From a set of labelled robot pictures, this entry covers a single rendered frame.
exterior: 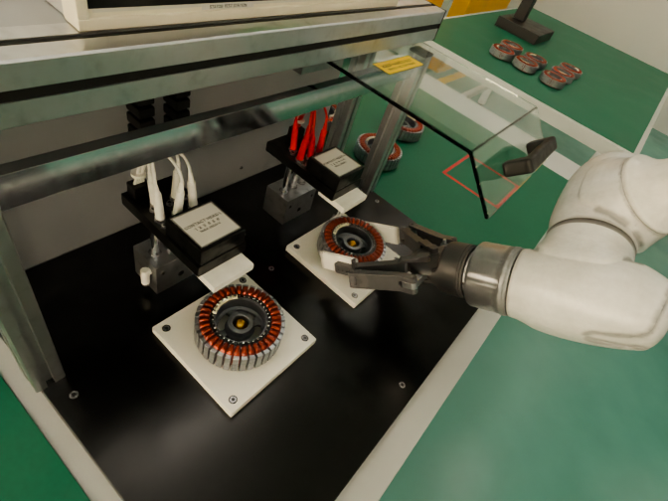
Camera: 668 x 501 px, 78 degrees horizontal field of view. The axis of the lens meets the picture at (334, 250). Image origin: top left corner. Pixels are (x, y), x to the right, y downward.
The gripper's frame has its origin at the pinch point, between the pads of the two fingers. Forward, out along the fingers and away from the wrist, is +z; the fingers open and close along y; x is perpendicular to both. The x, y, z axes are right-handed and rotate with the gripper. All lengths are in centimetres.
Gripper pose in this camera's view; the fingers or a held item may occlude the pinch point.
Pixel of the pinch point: (353, 245)
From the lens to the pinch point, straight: 68.7
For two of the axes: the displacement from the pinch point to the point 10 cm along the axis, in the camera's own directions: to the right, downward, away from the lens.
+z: -7.7, -1.9, 6.1
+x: -1.4, -8.8, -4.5
